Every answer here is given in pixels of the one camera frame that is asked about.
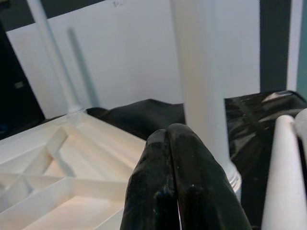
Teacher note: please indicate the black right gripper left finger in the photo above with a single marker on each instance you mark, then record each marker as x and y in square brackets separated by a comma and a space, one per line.
[151, 191]

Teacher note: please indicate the white plastic table top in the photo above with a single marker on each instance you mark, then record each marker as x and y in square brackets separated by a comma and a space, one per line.
[72, 167]

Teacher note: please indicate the black vertical wall post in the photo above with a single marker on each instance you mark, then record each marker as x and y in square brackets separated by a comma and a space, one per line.
[274, 48]

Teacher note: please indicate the white plastic table leg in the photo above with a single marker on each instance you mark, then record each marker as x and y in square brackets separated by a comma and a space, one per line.
[302, 124]
[283, 167]
[201, 72]
[55, 67]

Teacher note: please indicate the white wall panel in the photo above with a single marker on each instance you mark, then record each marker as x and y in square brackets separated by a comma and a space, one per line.
[132, 60]

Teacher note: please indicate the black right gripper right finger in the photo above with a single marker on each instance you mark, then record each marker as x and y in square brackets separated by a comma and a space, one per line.
[204, 191]

